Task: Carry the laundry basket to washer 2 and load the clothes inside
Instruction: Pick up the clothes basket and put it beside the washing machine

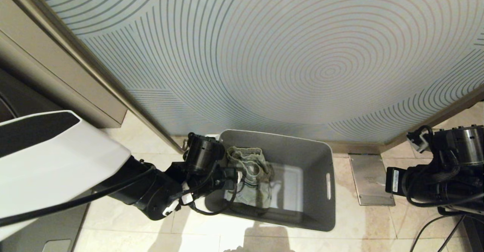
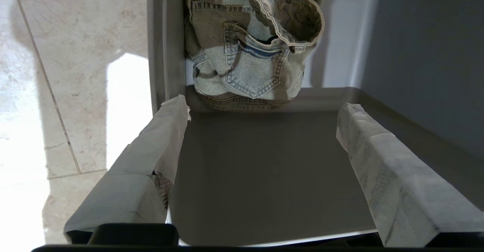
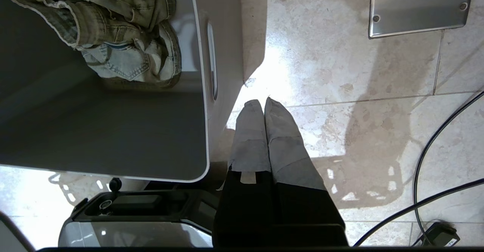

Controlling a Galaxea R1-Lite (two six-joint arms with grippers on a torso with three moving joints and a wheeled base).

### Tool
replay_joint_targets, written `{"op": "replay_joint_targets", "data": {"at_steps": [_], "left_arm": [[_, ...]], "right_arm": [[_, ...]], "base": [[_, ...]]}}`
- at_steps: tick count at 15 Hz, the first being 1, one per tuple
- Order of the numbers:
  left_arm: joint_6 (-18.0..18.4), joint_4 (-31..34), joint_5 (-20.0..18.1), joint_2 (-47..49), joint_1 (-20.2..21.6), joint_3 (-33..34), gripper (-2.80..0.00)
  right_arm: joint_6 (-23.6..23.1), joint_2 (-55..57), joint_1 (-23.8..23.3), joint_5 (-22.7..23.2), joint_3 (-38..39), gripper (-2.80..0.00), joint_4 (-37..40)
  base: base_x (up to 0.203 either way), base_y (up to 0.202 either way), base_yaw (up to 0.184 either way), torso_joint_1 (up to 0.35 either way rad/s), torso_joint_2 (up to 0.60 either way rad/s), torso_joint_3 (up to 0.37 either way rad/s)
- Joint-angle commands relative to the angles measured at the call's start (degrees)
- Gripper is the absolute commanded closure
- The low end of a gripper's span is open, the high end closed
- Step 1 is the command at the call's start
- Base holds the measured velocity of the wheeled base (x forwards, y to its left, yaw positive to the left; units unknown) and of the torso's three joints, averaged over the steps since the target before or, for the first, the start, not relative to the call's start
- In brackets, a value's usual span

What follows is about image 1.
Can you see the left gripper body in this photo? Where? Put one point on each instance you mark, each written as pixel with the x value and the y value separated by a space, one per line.
pixel 223 178

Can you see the beige cabinet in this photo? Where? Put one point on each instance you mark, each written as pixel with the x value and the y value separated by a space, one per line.
pixel 56 74

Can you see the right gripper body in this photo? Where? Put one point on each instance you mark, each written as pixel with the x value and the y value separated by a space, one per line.
pixel 396 182

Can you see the metal door frame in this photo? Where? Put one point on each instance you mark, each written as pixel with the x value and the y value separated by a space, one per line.
pixel 98 68

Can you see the metal floor plate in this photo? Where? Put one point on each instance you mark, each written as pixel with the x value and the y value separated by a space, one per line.
pixel 370 180
pixel 56 246

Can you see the grey-green crumpled clothes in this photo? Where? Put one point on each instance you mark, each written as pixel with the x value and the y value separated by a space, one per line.
pixel 253 184

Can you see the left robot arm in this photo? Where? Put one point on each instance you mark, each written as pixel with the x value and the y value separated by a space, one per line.
pixel 56 169

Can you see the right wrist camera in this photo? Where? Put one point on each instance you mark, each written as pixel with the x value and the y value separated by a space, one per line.
pixel 418 138

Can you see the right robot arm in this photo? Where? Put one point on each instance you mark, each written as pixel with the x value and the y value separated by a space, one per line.
pixel 453 176

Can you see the grey plastic laundry basket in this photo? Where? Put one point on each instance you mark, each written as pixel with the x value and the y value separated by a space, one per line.
pixel 302 206

